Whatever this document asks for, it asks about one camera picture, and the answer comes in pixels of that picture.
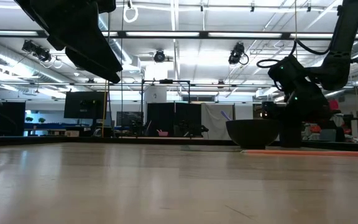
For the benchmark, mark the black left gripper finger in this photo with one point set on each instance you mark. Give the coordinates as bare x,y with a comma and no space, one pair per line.
89,63
102,53

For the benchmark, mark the tall black cup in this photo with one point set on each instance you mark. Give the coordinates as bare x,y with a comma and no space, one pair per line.
291,135

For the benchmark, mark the dark round bowl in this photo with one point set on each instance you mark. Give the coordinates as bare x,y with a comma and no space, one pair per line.
253,132

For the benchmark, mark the blue-purple plastic utensil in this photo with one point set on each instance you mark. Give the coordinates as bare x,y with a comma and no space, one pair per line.
225,115

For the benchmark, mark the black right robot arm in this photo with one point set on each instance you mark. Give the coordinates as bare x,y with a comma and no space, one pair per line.
346,31

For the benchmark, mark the red storage bin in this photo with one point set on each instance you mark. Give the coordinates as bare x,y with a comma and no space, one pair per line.
334,105

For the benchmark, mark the shelf rack with orange bins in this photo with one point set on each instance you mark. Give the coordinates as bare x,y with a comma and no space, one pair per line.
319,130

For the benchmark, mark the large black monitor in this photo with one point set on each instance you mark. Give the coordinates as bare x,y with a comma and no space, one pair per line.
84,105

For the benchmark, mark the yellow upright pole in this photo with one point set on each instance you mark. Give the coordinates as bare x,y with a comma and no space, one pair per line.
104,109

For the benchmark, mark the small dark monitor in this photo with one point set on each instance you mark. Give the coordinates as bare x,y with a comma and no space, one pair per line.
129,119

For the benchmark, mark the blue workbench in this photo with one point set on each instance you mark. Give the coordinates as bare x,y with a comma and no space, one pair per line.
54,126

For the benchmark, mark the black room partition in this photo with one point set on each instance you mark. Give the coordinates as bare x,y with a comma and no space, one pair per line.
166,119

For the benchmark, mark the black cabinet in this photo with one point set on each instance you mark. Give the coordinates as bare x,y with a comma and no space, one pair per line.
9,118

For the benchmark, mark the white hanging cloth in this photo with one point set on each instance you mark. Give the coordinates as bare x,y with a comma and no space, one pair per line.
213,121

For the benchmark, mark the small pink basket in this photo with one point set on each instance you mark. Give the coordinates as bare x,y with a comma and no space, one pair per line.
162,133

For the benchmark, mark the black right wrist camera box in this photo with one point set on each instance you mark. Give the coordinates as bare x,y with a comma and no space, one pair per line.
286,73

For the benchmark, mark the black round ceiling camera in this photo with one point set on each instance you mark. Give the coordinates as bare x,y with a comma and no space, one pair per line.
159,56

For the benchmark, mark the black wall camera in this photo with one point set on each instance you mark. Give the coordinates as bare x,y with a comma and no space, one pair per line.
357,59

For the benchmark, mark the black metal frame stand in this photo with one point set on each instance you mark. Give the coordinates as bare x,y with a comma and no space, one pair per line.
166,81

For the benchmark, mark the black table edge rail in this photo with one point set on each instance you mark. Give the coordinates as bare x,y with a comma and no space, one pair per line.
104,140

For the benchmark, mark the black overhead frame bar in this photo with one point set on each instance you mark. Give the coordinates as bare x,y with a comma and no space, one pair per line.
204,35

